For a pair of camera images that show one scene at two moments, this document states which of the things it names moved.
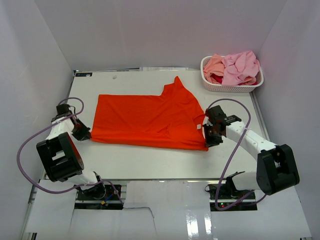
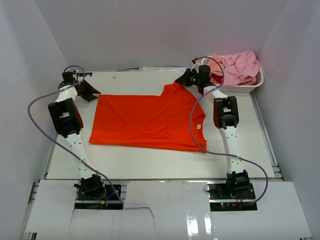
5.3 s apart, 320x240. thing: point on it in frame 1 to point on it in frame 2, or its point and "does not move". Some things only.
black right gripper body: x=212 y=138 to x=194 y=79
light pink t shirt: x=237 y=66 does not move
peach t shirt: x=215 y=66 does not move
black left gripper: x=84 y=135 to x=90 y=90
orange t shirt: x=172 y=120 does not move
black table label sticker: x=83 y=74 does not move
